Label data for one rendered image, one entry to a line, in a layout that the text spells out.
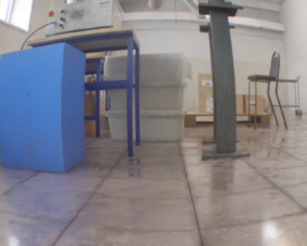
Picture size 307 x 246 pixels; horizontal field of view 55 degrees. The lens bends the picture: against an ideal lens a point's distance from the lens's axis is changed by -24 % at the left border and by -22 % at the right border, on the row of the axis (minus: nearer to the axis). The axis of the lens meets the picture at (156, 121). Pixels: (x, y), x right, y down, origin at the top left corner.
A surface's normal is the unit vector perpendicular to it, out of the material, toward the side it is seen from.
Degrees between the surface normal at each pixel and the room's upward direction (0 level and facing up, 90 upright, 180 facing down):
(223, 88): 90
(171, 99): 96
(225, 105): 90
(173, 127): 96
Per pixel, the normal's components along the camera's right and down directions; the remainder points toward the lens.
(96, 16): -0.03, 0.06
